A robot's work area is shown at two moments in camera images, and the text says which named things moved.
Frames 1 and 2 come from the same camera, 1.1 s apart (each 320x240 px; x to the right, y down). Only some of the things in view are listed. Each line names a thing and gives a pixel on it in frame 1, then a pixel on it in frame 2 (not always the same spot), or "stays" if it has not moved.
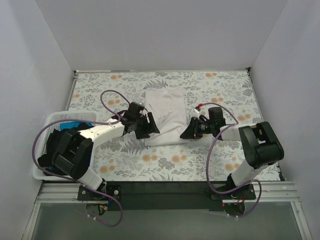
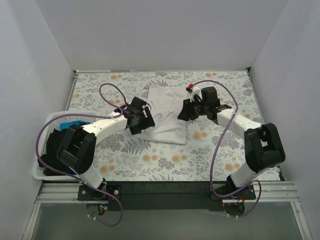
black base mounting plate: [166, 196] stays
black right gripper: [195, 128] → [186, 110]
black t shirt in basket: [53, 139] stays
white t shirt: [167, 106] stays
